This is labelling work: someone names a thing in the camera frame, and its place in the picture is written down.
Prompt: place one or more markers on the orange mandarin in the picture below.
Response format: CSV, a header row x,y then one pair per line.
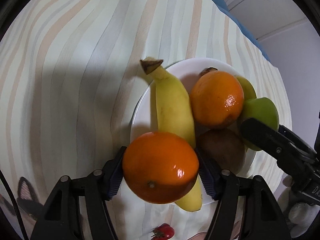
x,y
160,167
217,99

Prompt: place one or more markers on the red cherry tomato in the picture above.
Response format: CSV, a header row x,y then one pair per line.
x,y
164,231

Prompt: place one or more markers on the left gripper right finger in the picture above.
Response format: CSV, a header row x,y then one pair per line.
x,y
246,207

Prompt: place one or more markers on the green apple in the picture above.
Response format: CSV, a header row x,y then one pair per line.
x,y
248,89
262,109

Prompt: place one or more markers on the cat plush toy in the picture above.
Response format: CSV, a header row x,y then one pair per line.
x,y
28,203

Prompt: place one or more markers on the yellow banana with long stem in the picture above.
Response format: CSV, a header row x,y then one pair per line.
x,y
173,107

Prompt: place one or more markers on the brown kiwi fruit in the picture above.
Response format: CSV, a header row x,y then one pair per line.
x,y
225,147

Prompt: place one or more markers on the white door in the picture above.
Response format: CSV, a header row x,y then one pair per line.
x,y
264,18

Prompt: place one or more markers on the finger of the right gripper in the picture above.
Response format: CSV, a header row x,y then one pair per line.
x,y
296,140
263,137

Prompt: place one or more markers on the striped cream blanket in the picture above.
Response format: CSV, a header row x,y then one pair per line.
x,y
71,79

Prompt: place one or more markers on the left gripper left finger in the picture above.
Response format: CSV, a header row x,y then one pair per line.
x,y
74,204

